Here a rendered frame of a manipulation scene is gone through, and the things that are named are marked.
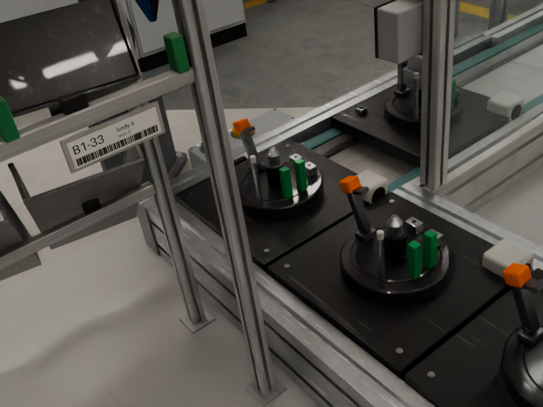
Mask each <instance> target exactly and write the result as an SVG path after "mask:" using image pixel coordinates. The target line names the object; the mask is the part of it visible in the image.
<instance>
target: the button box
mask: <svg viewBox="0 0 543 407"><path fill-rule="evenodd" d="M294 119H296V118H295V117H293V116H291V115H289V114H287V113H285V112H283V111H281V110H278V109H276V108H274V109H272V110H270V111H268V112H266V113H264V114H262V115H259V116H257V117H255V118H254V119H252V120H249V123H250V124H252V125H253V126H255V130H254V132H253V133H252V134H251V136H252V139H253V140H254V139H255V138H257V137H259V136H262V135H263V134H265V133H267V132H270V131H271V130H274V129H276V128H278V127H280V126H282V125H284V124H286V123H288V122H290V121H292V120H294ZM228 133H229V142H230V146H231V150H232V149H235V148H237V147H238V146H240V145H243V143H242V139H241V137H236V136H234V135H233V132H232V128H231V129H229V130H228ZM188 154H189V157H190V161H191V165H192V169H194V168H196V167H197V166H200V165H202V164H204V163H205V162H207V161H206V157H205V153H204V151H203V150H202V148H201V142H200V143H199V144H197V145H195V146H193V147H191V148H190V149H188Z"/></svg>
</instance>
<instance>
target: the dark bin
mask: <svg viewBox="0 0 543 407"><path fill-rule="evenodd" d="M140 78H141V75H140V72H139V69H138V67H137V63H136V61H135V58H134V55H133V52H132V49H131V47H130V45H129V42H128V38H127V36H126V34H125V31H124V27H123V24H122V22H121V20H120V16H119V14H118V11H117V9H116V4H115V3H114V0H87V1H84V2H78V3H74V4H71V5H68V6H63V7H59V8H56V9H52V10H47V11H44V12H40V13H37V14H34V15H29V16H25V17H22V18H18V19H13V20H10V21H6V22H3V23H0V96H2V97H3V98H4V99H5V100H6V102H7V104H8V107H9V108H10V111H11V114H12V116H13V119H14V121H15V124H16V126H17V128H23V127H26V126H28V125H31V124H35V123H38V122H40V121H42V120H46V119H47V118H50V117H52V116H51V114H52V113H54V112H58V111H62V109H61V105H60V103H59V101H58V100H56V99H59V98H62V97H64V96H66V95H68V94H72V93H74V92H77V91H80V90H81V91H83V92H84V93H85V95H86V99H87V102H91V101H93V100H96V99H99V98H101V97H103V96H105V95H108V94H111V93H114V92H116V91H118V90H122V89H124V88H126V87H128V86H130V85H131V84H133V83H134V82H136V81H137V80H139V79H140ZM53 100H56V101H53ZM51 101H52V102H51ZM48 102H50V103H48ZM43 103H45V104H43ZM41 104H42V105H41ZM37 105H39V106H37ZM35 106H37V107H35ZM30 107H31V108H30ZM27 108H29V109H27ZM24 109H27V110H24ZM22 110H24V111H22Z"/></svg>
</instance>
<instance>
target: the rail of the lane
mask: <svg viewBox="0 0 543 407"><path fill-rule="evenodd" d="M396 84H398V70H395V71H393V72H392V73H389V74H387V75H385V76H383V77H381V78H378V79H377V80H375V81H373V82H370V83H369V84H367V85H365V86H362V87H361V88H359V89H357V90H354V91H352V92H350V93H348V94H345V95H344V96H342V97H340V98H338V99H336V100H334V101H332V102H330V103H327V104H325V105H323V106H321V107H319V108H317V109H315V110H313V111H311V112H309V113H307V114H305V115H303V116H300V117H298V118H296V119H294V120H292V121H290V122H288V123H286V124H284V125H282V126H280V127H278V128H276V129H274V130H271V131H270V132H267V133H265V134H263V135H262V136H259V137H257V138H255V139H254V140H253V142H254V143H255V148H256V149H257V152H258V154H260V153H262V152H264V151H266V150H268V149H270V148H271V147H274V146H276V145H278V144H280V143H282V142H284V141H286V140H288V139H292V140H294V141H296V142H297V143H299V144H303V143H305V142H306V141H309V140H311V139H313V138H314V137H316V136H318V135H320V134H322V133H324V132H326V131H328V130H330V129H332V128H333V127H332V126H331V122H330V118H331V116H333V115H336V114H338V113H340V112H341V111H344V110H346V109H348V108H349V107H352V106H354V105H356V104H357V103H360V102H362V101H364V100H365V99H368V98H370V97H372V96H374V95H375V94H378V93H380V92H382V91H383V90H386V89H388V88H390V87H391V86H394V85H396ZM231 151H232V155H233V160H234V166H236V165H238V164H240V163H242V162H244V161H246V160H248V159H249V158H248V156H247V153H246V150H245V148H244V145H240V146H238V147H237V148H235V149H232V150H231ZM208 179H210V175H209V172H208V164H207V162H205V163H204V164H202V165H200V166H197V167H196V168H194V169H192V170H189V171H187V172H185V173H183V174H181V175H179V176H177V177H175V178H173V179H171V180H170V186H171V189H172V192H173V196H174V199H175V201H176V202H177V199H176V195H178V194H180V193H182V192H184V191H186V190H188V189H190V188H192V187H194V186H196V185H198V184H200V183H202V182H204V181H206V180H208ZM154 204H155V201H154V196H153V195H151V196H150V197H148V198H146V199H143V200H142V201H139V203H138V209H137V216H138V219H139V221H140V224H141V229H142V232H143V234H144V237H145V242H146V245H147V246H148V247H149V248H151V249H152V250H153V251H154V252H155V253H156V254H157V255H158V256H159V255H160V253H159V250H158V245H159V244H158V243H157V242H156V240H155V236H154V232H153V229H152V226H151V222H152V220H150V219H149V216H148V212H147V210H146V209H147V208H148V207H150V206H152V205H154Z"/></svg>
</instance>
